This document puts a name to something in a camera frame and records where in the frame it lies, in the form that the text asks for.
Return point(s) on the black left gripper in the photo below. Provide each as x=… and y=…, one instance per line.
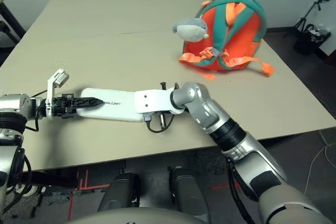
x=61, y=106

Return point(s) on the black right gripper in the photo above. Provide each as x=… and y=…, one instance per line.
x=162, y=121

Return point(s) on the white pencil case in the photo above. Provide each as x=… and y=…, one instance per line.
x=115, y=111

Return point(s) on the orange and teal backpack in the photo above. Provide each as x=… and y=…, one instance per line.
x=244, y=40

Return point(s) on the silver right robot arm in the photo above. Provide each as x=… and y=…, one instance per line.
x=199, y=103

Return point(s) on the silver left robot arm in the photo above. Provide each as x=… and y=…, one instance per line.
x=15, y=103

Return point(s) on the grey right robot leg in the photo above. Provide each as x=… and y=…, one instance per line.
x=187, y=195

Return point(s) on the grey robot leg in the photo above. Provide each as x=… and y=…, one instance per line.
x=187, y=195
x=118, y=195

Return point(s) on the black table foot beam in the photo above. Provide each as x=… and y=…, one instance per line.
x=52, y=179

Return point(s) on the grey left robot leg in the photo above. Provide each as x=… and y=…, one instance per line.
x=118, y=195

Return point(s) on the grey white plush shark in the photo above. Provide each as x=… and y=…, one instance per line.
x=190, y=31

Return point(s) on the grey foam mat scrap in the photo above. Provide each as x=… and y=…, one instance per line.
x=60, y=196

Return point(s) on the beige robot torso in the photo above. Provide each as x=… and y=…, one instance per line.
x=131, y=218

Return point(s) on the white caster wheel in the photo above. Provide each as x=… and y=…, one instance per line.
x=29, y=190

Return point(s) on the black bin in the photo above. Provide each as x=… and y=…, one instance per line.
x=302, y=44

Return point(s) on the black tripod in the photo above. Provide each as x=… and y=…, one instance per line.
x=302, y=20

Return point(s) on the white board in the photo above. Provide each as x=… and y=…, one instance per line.
x=329, y=47

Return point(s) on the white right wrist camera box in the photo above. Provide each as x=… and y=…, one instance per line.
x=152, y=100

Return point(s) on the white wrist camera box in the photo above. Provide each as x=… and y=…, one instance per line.
x=50, y=90
x=152, y=100

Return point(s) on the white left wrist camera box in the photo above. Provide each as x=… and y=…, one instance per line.
x=50, y=90

